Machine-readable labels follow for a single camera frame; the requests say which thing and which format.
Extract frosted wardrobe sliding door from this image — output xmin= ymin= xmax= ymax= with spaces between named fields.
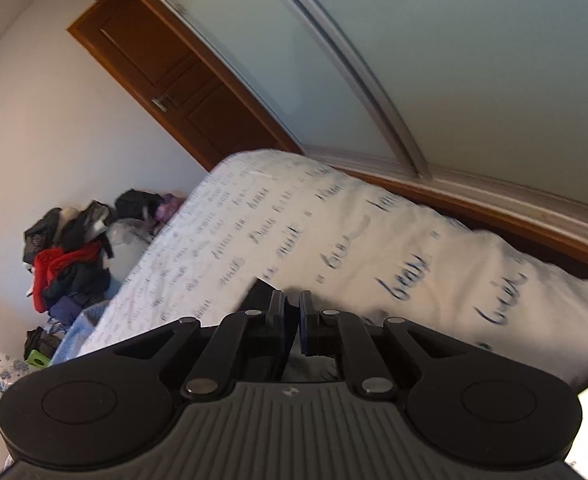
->
xmin=279 ymin=0 xmax=588 ymax=213

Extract white plastic bag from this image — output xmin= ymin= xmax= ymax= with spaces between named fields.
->
xmin=108 ymin=217 xmax=151 ymax=247

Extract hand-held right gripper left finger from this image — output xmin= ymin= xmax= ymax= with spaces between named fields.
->
xmin=112 ymin=290 xmax=289 ymax=402

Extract brown wooden door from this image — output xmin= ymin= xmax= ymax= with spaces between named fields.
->
xmin=68 ymin=0 xmax=302 ymax=172

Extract bed with script-print sheet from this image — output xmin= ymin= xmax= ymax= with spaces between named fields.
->
xmin=48 ymin=149 xmax=588 ymax=480

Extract purple cloth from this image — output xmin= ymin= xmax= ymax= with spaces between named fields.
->
xmin=155 ymin=193 xmax=185 ymax=223

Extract light blue blanket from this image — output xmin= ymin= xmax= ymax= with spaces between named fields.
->
xmin=50 ymin=305 xmax=108 ymax=365

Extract floral cloth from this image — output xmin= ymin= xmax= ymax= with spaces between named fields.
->
xmin=0 ymin=349 xmax=33 ymax=392

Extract black pants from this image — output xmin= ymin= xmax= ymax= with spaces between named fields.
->
xmin=241 ymin=277 xmax=342 ymax=384

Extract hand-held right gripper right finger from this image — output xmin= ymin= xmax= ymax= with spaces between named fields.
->
xmin=299 ymin=290 xmax=476 ymax=402

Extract red garment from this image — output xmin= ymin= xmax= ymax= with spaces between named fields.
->
xmin=30 ymin=241 xmax=103 ymax=312

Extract pile of dark clothes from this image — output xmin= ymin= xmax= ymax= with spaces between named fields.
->
xmin=22 ymin=189 xmax=185 ymax=327

